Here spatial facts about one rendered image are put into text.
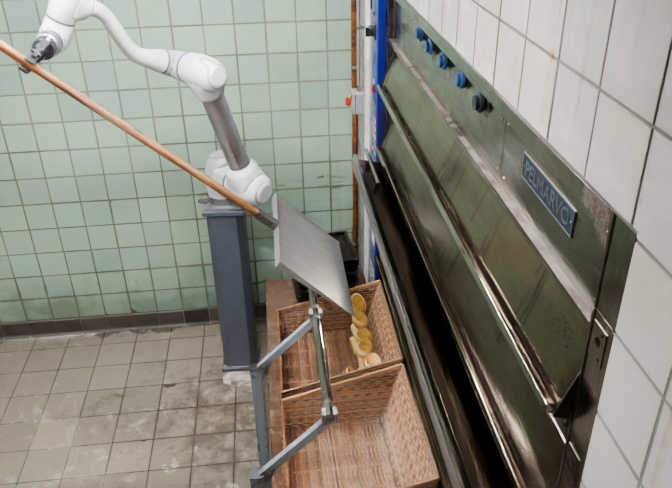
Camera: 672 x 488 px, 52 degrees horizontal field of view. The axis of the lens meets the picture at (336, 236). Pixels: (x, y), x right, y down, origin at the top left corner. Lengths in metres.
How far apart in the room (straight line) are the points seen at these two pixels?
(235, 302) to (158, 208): 0.72
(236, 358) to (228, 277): 0.53
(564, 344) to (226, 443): 2.54
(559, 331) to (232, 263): 2.49
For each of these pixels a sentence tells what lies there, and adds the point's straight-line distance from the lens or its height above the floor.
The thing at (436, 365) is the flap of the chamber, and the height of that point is 1.41.
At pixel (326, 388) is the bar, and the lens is 2.06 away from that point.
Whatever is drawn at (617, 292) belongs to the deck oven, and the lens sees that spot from 1.06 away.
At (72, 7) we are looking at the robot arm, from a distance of 2.72.
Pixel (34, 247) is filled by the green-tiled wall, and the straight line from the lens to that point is 4.25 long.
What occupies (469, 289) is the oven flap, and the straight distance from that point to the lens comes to 1.81.
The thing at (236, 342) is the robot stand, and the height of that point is 0.19.
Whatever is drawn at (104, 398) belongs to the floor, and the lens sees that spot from 3.99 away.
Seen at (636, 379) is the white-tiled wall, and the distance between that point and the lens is 1.04.
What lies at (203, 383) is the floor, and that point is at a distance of 3.93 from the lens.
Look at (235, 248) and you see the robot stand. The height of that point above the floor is 0.79.
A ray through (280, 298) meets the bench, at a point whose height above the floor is 0.58.
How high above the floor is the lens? 2.56
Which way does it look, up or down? 30 degrees down
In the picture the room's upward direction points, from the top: 1 degrees counter-clockwise
